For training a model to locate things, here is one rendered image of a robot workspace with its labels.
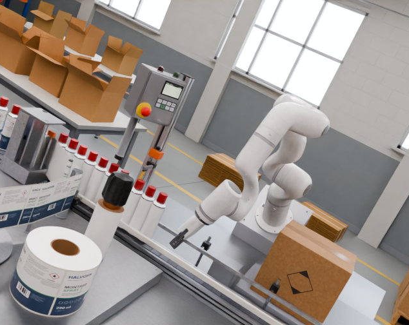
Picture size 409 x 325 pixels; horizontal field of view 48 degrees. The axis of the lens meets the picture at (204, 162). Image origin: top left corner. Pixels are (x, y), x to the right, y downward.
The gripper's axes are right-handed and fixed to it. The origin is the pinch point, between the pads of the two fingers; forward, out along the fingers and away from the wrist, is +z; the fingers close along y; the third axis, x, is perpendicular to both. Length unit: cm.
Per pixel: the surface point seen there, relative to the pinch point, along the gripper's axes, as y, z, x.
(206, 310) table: 8.5, 2.9, 25.3
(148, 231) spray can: 2.1, 4.7, -9.9
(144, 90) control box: 1, -30, -49
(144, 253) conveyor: 4.8, 10.5, -4.5
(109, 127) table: -137, 58, -111
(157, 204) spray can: 2.0, -5.2, -14.9
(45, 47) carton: -145, 60, -199
